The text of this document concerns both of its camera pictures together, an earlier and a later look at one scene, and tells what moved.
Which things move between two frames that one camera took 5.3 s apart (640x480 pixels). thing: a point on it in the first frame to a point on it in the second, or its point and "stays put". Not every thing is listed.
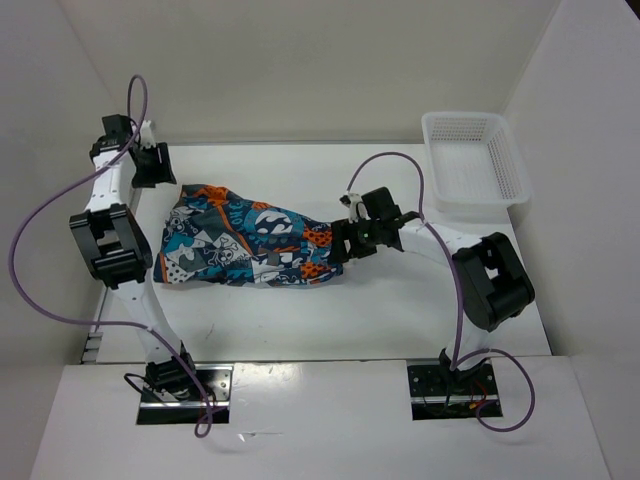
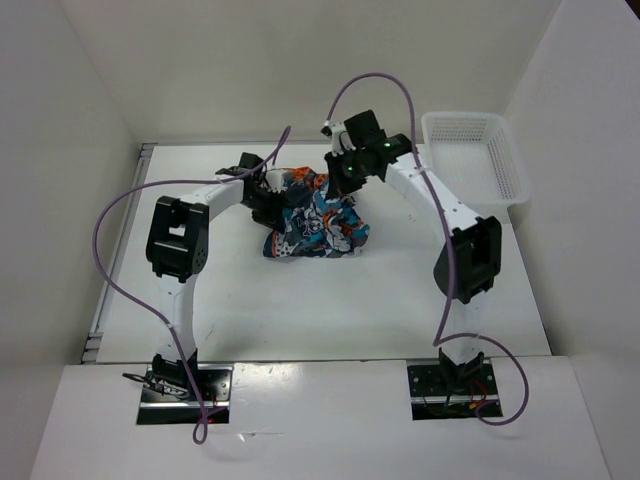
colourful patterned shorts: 214,237 to 317,223
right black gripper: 342,230 to 338,186
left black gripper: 163,172 to 272,218
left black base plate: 169,409 stays put
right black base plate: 439,394 stays put
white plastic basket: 475,170 stays put
